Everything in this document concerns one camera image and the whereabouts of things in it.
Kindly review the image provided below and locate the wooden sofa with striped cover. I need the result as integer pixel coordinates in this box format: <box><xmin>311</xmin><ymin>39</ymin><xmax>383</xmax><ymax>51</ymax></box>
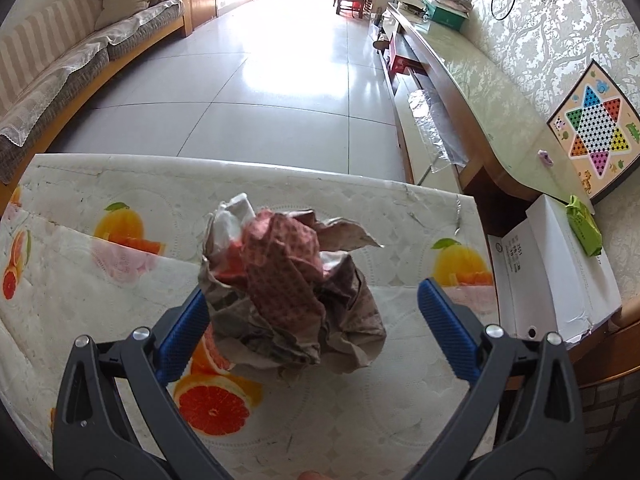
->
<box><xmin>0</xmin><ymin>0</ymin><xmax>193</xmax><ymax>186</ymax></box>

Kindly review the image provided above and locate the silver plastic film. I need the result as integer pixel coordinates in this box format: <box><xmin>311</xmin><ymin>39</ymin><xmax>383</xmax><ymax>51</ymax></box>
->
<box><xmin>406</xmin><ymin>87</ymin><xmax>468</xmax><ymax>173</ymax></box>

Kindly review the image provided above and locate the printed paper ball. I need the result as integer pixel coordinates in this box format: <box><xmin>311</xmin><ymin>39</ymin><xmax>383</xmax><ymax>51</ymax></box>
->
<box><xmin>198</xmin><ymin>192</ymin><xmax>388</xmax><ymax>376</ymax></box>

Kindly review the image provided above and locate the green packet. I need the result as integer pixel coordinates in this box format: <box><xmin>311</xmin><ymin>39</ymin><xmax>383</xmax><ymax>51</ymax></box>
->
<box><xmin>565</xmin><ymin>194</ymin><xmax>604</xmax><ymax>257</ymax></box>

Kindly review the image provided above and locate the brown woven seat cushion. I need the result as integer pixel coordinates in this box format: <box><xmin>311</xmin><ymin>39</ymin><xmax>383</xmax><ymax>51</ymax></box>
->
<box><xmin>575</xmin><ymin>360</ymin><xmax>640</xmax><ymax>456</ymax></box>

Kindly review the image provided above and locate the fruit printed tablecloth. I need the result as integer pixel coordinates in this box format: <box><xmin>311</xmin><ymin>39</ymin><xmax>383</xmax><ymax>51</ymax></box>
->
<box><xmin>0</xmin><ymin>152</ymin><xmax>501</xmax><ymax>480</ymax></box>

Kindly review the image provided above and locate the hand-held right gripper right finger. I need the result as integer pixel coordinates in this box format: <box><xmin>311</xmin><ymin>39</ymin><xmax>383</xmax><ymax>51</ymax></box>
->
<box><xmin>405</xmin><ymin>278</ymin><xmax>586</xmax><ymax>480</ymax></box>

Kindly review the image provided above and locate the star checkers game board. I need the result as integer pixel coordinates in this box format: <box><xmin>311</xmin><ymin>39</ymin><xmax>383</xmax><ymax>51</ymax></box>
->
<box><xmin>546</xmin><ymin>58</ymin><xmax>640</xmax><ymax>206</ymax></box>

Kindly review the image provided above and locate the green box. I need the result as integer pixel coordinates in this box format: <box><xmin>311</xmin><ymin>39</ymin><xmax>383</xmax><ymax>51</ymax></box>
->
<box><xmin>422</xmin><ymin>0</ymin><xmax>471</xmax><ymax>31</ymax></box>

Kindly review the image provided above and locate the red box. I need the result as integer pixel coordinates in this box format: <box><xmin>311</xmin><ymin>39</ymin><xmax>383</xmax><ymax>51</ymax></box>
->
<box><xmin>387</xmin><ymin>35</ymin><xmax>426</xmax><ymax>77</ymax></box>

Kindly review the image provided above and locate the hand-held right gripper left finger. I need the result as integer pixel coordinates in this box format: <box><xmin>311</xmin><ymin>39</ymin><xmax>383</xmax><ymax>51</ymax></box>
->
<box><xmin>52</xmin><ymin>287</ymin><xmax>226</xmax><ymax>480</ymax></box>

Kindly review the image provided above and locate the long low television cabinet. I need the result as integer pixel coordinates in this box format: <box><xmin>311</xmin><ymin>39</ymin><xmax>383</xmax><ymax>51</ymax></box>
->
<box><xmin>372</xmin><ymin>2</ymin><xmax>596</xmax><ymax>206</ymax></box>

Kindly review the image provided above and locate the white cardboard box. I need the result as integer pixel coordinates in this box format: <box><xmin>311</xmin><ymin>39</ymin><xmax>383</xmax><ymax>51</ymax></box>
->
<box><xmin>486</xmin><ymin>194</ymin><xmax>623</xmax><ymax>346</ymax></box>

